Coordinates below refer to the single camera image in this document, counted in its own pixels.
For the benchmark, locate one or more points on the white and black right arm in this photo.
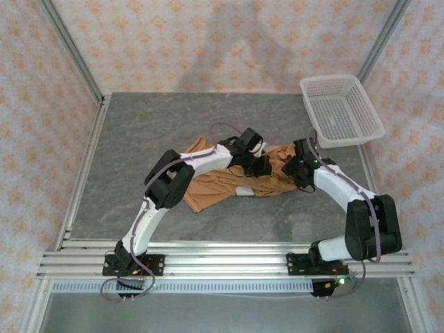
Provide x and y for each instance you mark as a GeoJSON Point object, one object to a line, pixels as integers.
{"type": "Point", "coordinates": [333, 180]}

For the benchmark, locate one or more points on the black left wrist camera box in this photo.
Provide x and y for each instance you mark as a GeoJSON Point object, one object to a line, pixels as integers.
{"type": "Point", "coordinates": [249, 138]}

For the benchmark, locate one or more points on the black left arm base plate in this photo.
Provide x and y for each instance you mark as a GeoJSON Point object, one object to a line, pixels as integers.
{"type": "Point", "coordinates": [156, 265]}

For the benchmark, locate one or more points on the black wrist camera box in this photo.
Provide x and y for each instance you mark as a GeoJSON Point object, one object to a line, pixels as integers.
{"type": "Point", "coordinates": [301, 147]}
{"type": "Point", "coordinates": [249, 138]}

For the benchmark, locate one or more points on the aluminium mounting rail beam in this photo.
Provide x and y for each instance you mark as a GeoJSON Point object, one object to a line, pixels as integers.
{"type": "Point", "coordinates": [225, 263]}

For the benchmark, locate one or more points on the aluminium frame leg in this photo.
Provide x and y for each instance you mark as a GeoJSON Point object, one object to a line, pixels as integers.
{"type": "Point", "coordinates": [34, 308]}
{"type": "Point", "coordinates": [414, 308]}

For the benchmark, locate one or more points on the tan brown t-shirt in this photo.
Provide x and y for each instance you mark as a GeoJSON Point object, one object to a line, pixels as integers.
{"type": "Point", "coordinates": [215, 184]}

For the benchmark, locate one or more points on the aluminium frame post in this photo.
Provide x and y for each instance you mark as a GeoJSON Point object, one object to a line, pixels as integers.
{"type": "Point", "coordinates": [381, 38]}
{"type": "Point", "coordinates": [69, 48]}

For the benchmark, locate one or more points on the white perforated plastic basket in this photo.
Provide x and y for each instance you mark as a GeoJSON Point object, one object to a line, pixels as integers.
{"type": "Point", "coordinates": [341, 111]}

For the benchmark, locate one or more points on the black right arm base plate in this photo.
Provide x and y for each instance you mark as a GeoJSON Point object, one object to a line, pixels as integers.
{"type": "Point", "coordinates": [295, 265]}

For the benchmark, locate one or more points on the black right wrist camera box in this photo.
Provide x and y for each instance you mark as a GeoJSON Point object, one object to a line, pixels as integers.
{"type": "Point", "coordinates": [301, 147]}

